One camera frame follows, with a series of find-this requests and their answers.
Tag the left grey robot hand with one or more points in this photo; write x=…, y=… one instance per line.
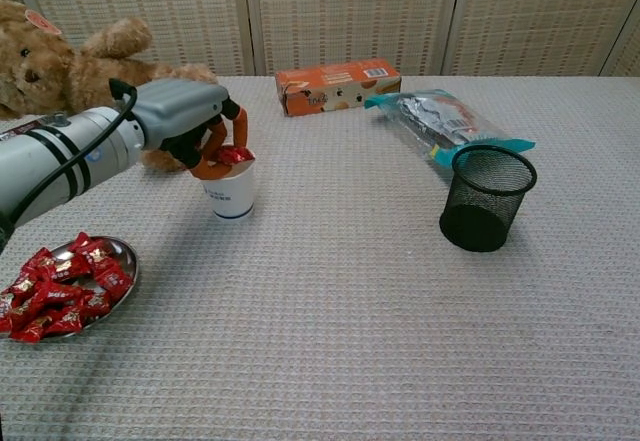
x=180, y=111

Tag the red candy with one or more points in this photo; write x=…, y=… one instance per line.
x=235, y=155
x=102, y=256
x=95, y=303
x=67, y=320
x=50, y=295
x=27, y=332
x=4, y=311
x=82, y=242
x=62, y=271
x=40, y=260
x=114, y=281
x=21, y=286

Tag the white paper cup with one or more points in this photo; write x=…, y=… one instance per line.
x=235, y=196

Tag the woven folding screen panel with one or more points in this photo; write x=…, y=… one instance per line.
x=627, y=61
x=150, y=11
x=350, y=11
x=540, y=11

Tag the brown teddy bear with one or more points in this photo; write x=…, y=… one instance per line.
x=50, y=71

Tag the orange biscuit box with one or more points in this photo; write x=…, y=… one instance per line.
x=325, y=96

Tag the small red white box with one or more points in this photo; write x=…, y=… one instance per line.
x=30, y=128

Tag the round metal plate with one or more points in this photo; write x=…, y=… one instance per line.
x=126, y=263

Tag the teal snack packet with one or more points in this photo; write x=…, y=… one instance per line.
x=440, y=116

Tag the white woven tablecloth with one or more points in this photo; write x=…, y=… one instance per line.
x=350, y=311

